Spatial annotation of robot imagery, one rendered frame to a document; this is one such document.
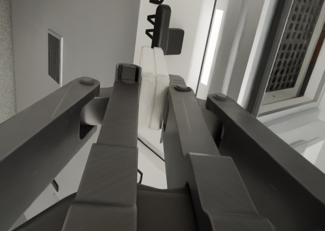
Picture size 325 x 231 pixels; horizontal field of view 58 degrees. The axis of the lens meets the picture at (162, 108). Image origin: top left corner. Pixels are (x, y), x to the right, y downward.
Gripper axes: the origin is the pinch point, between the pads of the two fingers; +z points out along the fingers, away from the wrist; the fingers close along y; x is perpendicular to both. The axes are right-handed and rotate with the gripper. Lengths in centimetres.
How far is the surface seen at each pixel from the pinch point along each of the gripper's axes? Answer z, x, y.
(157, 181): 15.2, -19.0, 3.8
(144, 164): 17.9, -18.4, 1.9
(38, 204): 92, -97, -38
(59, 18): 50, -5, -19
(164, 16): 13.1, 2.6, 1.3
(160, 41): 13.1, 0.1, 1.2
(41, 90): 60, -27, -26
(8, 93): 90, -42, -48
